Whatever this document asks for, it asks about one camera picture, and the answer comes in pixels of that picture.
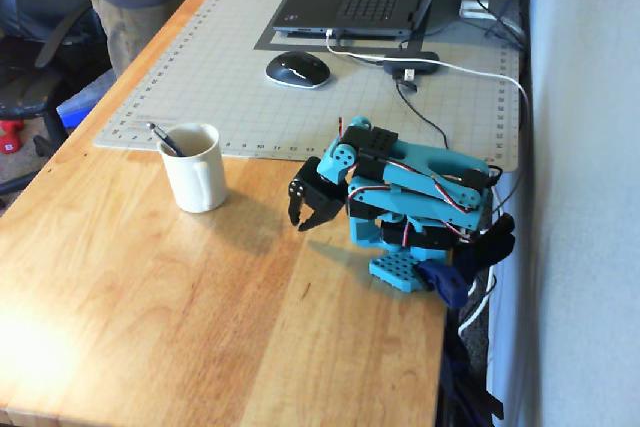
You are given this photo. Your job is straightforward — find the red dumbbell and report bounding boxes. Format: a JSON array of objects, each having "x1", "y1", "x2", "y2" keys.
[{"x1": 0, "y1": 119, "x2": 25, "y2": 156}]

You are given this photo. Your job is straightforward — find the person in khaki trousers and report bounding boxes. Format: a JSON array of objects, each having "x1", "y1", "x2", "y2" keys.
[{"x1": 77, "y1": 0, "x2": 202, "y2": 81}]

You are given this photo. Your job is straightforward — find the black usb hub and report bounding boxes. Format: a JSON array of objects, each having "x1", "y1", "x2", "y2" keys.
[{"x1": 381, "y1": 51, "x2": 441, "y2": 76}]

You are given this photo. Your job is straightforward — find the blue and white box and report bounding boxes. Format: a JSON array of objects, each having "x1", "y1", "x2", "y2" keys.
[{"x1": 55, "y1": 69, "x2": 117, "y2": 134}]

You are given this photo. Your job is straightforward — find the dark blue ballpoint pen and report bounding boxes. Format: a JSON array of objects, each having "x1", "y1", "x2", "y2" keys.
[{"x1": 147, "y1": 121, "x2": 184, "y2": 157}]

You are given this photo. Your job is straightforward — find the grey gridded cutting mat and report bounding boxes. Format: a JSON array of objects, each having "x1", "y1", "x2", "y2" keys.
[{"x1": 93, "y1": 0, "x2": 521, "y2": 174}]

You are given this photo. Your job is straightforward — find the black office chair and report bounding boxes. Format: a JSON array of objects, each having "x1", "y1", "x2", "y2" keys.
[{"x1": 0, "y1": 0, "x2": 110, "y2": 198}]

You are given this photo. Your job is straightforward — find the white usb cable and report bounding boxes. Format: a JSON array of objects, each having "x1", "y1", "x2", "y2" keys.
[{"x1": 324, "y1": 29, "x2": 532, "y2": 338}]

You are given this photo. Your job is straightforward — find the blue table clamp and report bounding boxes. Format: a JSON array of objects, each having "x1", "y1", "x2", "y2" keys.
[{"x1": 417, "y1": 259, "x2": 474, "y2": 311}]

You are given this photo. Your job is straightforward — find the black computer mouse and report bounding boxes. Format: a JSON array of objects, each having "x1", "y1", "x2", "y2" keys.
[{"x1": 264, "y1": 50, "x2": 333, "y2": 90}]

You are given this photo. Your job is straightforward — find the white ceramic mug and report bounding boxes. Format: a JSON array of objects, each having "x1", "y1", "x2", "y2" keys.
[{"x1": 157, "y1": 122, "x2": 229, "y2": 214}]

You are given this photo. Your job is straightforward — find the black power cable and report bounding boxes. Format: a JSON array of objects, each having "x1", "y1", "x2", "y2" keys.
[{"x1": 439, "y1": 311, "x2": 505, "y2": 427}]

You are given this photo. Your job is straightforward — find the black table clamp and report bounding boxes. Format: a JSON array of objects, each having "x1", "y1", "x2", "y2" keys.
[{"x1": 468, "y1": 211, "x2": 517, "y2": 269}]

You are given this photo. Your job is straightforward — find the black usb cable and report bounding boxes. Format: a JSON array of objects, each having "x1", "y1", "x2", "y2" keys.
[{"x1": 391, "y1": 68, "x2": 450, "y2": 149}]

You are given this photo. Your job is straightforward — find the tangled dark cables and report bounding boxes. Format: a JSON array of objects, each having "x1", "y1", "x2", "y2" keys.
[{"x1": 478, "y1": 0, "x2": 527, "y2": 54}]

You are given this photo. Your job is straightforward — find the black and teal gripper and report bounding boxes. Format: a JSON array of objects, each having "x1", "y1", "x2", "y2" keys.
[{"x1": 287, "y1": 156, "x2": 349, "y2": 233}]

